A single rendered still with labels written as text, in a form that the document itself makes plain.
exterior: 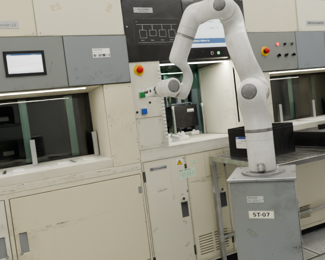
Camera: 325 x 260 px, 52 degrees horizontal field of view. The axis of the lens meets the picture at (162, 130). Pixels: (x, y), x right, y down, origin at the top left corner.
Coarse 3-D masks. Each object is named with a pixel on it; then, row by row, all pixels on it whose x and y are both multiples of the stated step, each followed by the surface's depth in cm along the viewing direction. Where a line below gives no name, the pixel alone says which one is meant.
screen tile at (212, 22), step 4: (212, 20) 222; (216, 20) 223; (208, 24) 220; (212, 24) 222; (216, 24) 223; (220, 24) 224; (208, 28) 220; (220, 28) 224; (212, 32) 222; (216, 32) 223; (220, 32) 224
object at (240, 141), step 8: (232, 128) 208; (240, 128) 196; (272, 128) 188; (280, 128) 191; (288, 128) 195; (232, 136) 203; (240, 136) 197; (280, 136) 191; (288, 136) 195; (232, 144) 204; (240, 144) 198; (280, 144) 191; (288, 144) 195; (232, 152) 205; (240, 152) 199; (280, 152) 191; (288, 152) 194
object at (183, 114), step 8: (168, 104) 276; (176, 104) 279; (192, 104) 274; (168, 112) 277; (176, 112) 268; (184, 112) 271; (192, 112) 274; (168, 120) 279; (176, 120) 268; (184, 120) 271; (192, 120) 274; (168, 128) 287; (176, 128) 274; (184, 128) 294
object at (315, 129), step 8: (312, 128) 216; (320, 128) 207; (296, 136) 211; (304, 136) 205; (312, 136) 200; (320, 136) 195; (296, 144) 212; (304, 144) 206; (312, 144) 201; (320, 144) 196
